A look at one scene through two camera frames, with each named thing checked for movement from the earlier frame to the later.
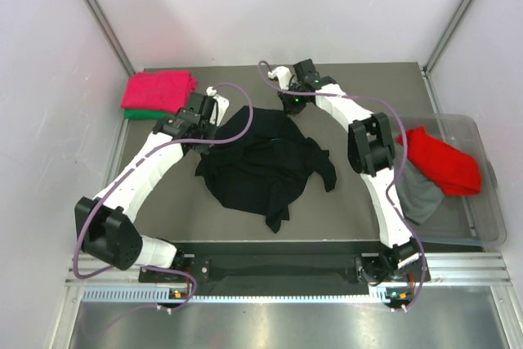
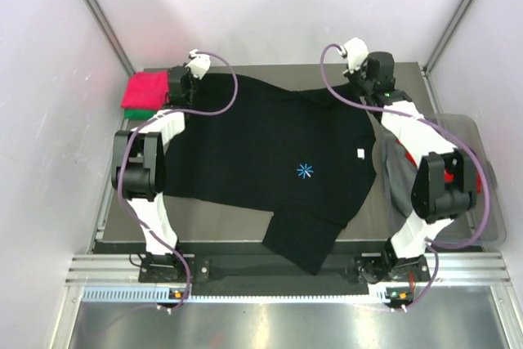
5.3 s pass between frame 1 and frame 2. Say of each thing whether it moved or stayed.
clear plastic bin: stayed
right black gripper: moved
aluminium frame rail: stayed
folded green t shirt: stayed
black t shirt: moved
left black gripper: moved
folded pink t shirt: stayed
